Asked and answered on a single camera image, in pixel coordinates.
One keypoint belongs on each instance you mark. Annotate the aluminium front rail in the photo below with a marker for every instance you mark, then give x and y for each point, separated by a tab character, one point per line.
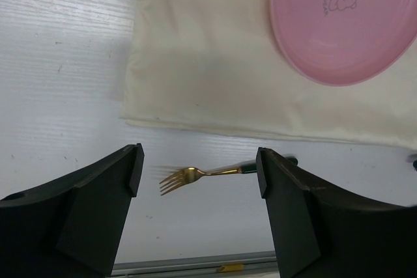
258	262

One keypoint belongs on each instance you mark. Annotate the gold fork green handle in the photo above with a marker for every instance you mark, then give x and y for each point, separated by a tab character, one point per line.
189	175

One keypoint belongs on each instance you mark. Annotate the cream cloth placemat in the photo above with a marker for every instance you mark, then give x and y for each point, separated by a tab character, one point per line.
215	66

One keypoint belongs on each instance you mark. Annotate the small yellow object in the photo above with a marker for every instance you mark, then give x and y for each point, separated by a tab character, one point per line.
229	268

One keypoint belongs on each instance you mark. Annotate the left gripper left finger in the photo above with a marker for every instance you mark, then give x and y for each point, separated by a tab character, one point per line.
71	226

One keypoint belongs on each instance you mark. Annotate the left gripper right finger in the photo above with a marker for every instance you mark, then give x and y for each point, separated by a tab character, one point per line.
322	230

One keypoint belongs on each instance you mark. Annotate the pink plate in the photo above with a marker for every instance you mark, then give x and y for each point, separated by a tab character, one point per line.
343	42

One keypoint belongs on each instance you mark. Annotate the gold spoon green handle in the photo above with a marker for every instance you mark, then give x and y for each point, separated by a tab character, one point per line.
412	159

